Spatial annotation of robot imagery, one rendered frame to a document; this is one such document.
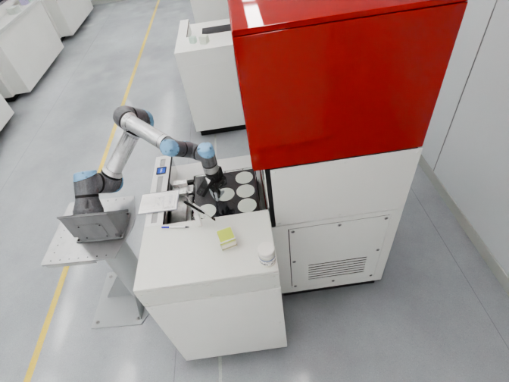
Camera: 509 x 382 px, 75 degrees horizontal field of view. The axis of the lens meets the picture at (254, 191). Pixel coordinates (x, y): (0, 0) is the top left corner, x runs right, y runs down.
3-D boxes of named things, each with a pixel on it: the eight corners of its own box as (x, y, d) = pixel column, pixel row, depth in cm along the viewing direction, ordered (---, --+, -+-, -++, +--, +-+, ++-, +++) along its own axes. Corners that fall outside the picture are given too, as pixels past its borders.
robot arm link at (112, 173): (85, 185, 189) (125, 101, 172) (107, 184, 202) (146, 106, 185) (97, 198, 184) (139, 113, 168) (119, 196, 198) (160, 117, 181)
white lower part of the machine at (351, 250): (345, 200, 289) (356, 120, 231) (379, 286, 231) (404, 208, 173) (265, 211, 290) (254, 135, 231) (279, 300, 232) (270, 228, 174)
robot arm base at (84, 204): (66, 215, 174) (64, 196, 174) (86, 213, 188) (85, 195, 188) (90, 213, 170) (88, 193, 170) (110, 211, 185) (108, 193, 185)
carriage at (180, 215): (188, 185, 199) (188, 181, 197) (186, 233, 173) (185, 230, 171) (176, 186, 199) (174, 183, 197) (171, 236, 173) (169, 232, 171)
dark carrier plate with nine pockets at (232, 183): (254, 169, 196) (254, 168, 195) (260, 213, 172) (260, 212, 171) (196, 177, 196) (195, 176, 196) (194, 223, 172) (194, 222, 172)
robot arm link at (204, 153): (201, 139, 159) (216, 143, 155) (207, 156, 167) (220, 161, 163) (192, 148, 155) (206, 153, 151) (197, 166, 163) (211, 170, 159)
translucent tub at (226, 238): (232, 234, 155) (230, 225, 150) (238, 246, 150) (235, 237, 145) (217, 239, 154) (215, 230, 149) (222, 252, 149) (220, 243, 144)
